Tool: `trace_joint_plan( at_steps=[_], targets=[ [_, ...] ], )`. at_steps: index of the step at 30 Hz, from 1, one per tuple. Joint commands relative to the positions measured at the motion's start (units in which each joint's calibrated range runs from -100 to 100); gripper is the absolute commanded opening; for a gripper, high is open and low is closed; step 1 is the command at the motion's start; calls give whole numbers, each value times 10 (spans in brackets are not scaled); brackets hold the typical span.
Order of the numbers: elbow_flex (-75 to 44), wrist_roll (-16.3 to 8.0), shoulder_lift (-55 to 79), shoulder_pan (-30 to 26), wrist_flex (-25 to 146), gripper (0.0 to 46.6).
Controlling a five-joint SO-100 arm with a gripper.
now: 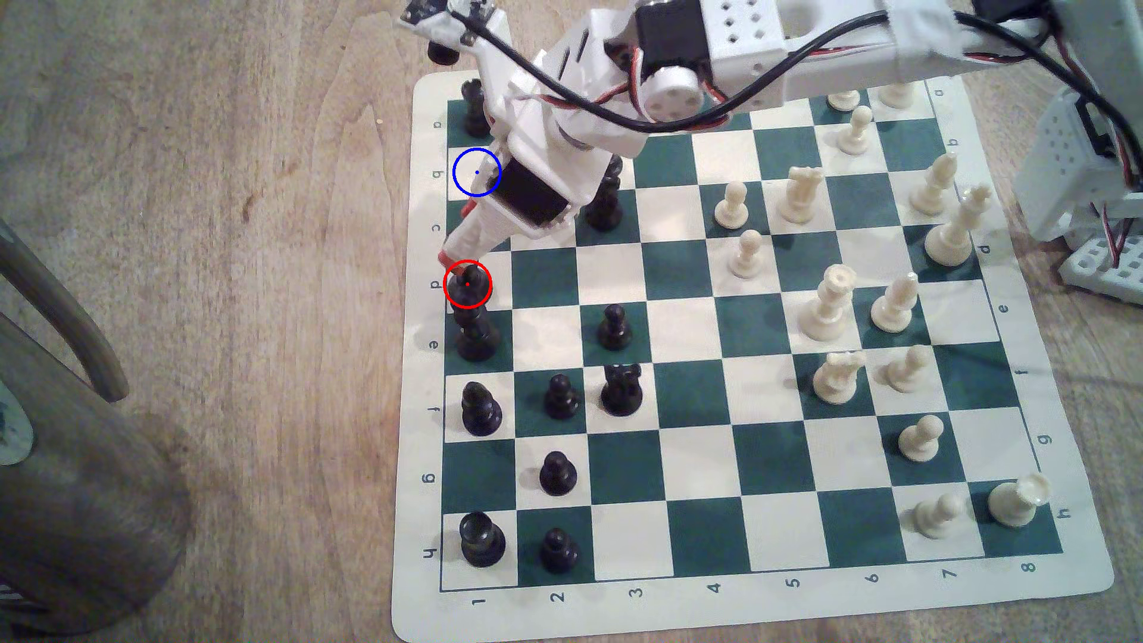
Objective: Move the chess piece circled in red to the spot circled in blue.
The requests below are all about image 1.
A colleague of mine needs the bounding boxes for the black chess knight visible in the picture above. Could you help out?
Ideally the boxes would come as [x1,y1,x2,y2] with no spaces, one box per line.
[601,363,644,418]
[585,175,624,232]

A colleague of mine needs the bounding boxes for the white chess queen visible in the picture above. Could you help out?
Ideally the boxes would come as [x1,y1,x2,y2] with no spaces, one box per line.
[797,264,857,343]

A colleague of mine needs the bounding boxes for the black chess queen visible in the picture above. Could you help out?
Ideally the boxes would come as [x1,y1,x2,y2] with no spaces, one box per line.
[452,272,502,364]

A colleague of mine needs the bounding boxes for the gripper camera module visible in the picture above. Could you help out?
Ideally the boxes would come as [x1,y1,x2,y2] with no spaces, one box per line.
[400,0,514,68]

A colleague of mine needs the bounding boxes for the black chess bishop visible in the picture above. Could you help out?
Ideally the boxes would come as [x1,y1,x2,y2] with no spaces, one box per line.
[461,381,504,438]

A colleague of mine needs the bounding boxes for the white chess knight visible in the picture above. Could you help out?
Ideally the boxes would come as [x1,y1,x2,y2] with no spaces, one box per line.
[776,166,825,224]
[811,351,868,407]

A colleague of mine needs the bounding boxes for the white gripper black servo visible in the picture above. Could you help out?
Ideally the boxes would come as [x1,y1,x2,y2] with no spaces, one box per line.
[438,96,626,267]

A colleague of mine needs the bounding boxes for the black camera cable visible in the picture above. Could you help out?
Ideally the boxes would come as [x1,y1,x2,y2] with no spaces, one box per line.
[451,7,1143,193]

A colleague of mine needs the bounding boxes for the white chess bishop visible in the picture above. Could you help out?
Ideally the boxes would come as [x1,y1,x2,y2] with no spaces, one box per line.
[870,271,921,334]
[909,152,958,217]

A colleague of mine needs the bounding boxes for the green white chess board mat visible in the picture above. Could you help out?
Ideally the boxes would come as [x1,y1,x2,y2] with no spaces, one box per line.
[390,67,1116,642]

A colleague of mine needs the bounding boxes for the black chess rook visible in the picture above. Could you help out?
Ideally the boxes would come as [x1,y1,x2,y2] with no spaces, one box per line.
[459,511,507,569]
[460,79,491,137]

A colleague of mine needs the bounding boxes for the white chess king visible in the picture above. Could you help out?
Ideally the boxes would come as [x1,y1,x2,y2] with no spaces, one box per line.
[924,186,993,268]

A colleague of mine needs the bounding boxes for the red black servo wires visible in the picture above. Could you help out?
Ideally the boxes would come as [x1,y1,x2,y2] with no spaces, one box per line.
[1100,201,1143,269]

